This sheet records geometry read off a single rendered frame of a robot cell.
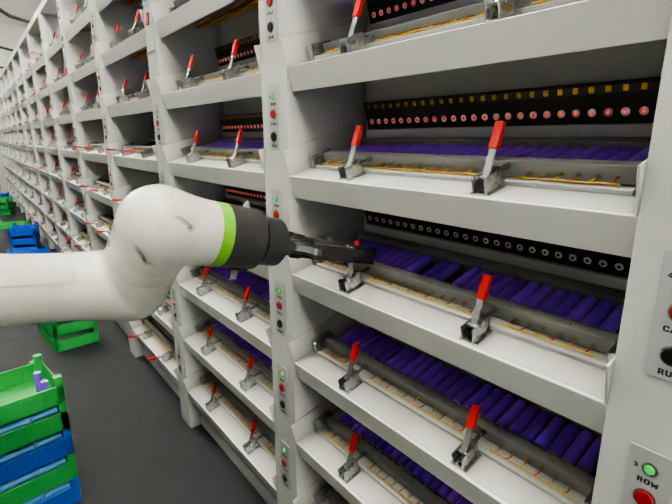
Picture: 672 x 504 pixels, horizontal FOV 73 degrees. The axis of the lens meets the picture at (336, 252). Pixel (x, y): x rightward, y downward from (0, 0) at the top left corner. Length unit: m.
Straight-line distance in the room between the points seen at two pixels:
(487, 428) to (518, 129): 0.46
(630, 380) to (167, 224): 0.53
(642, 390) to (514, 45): 0.39
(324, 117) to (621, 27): 0.57
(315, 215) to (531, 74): 0.47
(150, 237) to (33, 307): 0.17
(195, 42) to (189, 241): 1.08
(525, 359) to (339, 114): 0.60
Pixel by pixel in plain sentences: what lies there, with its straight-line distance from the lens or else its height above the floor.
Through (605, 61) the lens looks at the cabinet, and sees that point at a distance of 0.75.
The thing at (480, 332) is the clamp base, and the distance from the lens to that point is 0.66.
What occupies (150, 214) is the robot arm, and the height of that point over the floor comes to 0.94.
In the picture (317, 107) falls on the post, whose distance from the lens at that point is 0.94.
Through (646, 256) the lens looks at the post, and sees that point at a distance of 0.52.
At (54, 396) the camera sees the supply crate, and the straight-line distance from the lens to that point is 1.49.
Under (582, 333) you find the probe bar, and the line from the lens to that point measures 0.64.
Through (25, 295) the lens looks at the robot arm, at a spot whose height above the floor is 0.84.
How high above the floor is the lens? 1.02
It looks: 14 degrees down
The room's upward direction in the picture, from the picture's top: straight up
